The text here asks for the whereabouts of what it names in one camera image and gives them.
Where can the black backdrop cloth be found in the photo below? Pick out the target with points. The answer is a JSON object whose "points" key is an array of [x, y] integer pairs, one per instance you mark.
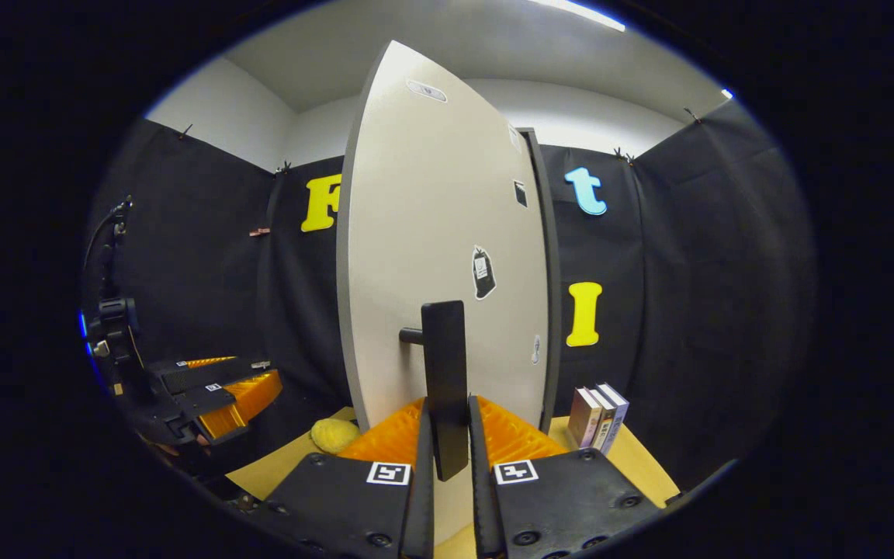
{"points": [[711, 310]]}

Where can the beige cabinet door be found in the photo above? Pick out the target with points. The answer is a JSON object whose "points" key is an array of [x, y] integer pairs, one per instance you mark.
{"points": [[431, 194]]}

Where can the long ceiling light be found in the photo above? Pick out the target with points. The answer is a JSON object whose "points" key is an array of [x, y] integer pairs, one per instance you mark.
{"points": [[579, 12]]}

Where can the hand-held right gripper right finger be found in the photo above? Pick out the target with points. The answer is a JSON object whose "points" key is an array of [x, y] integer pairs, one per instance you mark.
{"points": [[486, 512]]}

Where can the white spine book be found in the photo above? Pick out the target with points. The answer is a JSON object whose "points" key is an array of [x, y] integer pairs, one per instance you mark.
{"points": [[604, 427]]}

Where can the yellow bumpy sponge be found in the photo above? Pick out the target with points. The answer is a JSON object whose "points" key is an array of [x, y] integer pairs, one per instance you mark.
{"points": [[334, 436]]}

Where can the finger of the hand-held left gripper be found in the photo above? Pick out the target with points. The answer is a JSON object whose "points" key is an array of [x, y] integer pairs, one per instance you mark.
{"points": [[214, 376], [191, 404]]}

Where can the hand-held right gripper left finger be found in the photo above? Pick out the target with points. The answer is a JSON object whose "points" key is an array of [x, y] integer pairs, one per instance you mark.
{"points": [[418, 512]]}

